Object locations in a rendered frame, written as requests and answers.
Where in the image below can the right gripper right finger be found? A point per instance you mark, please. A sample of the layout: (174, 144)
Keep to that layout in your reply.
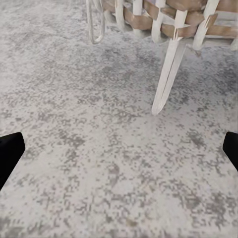
(230, 147)

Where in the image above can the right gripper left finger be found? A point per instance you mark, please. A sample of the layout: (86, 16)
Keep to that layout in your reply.
(12, 147)

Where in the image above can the garden chair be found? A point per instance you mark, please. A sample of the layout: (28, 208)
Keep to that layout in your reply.
(200, 15)

